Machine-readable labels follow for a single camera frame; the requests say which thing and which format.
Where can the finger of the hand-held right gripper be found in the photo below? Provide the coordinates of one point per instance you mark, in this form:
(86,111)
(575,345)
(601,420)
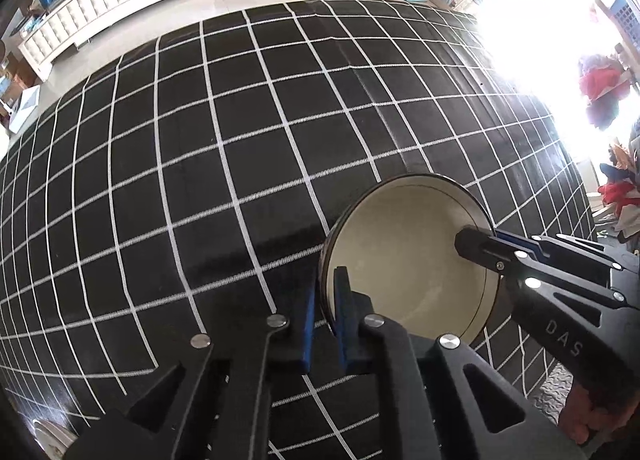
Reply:
(575,252)
(560,325)

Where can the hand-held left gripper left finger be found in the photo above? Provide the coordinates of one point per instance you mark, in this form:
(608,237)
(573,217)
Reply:
(308,325)

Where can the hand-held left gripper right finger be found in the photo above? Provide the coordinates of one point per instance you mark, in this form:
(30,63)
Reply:
(342,317)

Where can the dark patterned bowl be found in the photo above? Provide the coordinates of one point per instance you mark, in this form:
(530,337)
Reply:
(410,250)

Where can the pink flower white plate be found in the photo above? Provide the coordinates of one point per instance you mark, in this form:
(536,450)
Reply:
(50,440)

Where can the person's right hand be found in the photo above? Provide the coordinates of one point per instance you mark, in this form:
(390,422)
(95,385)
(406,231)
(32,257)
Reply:
(582,415)

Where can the red clothing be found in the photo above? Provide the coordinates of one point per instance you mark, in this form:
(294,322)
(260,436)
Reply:
(602,85)

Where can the black white checkered tablecloth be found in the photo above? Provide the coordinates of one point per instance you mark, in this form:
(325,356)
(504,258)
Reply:
(200,190)

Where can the blue plastic basket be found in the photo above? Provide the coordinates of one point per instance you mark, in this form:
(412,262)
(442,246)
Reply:
(617,15)

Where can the white cardboard box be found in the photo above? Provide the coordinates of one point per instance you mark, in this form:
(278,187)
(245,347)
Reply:
(25,110)

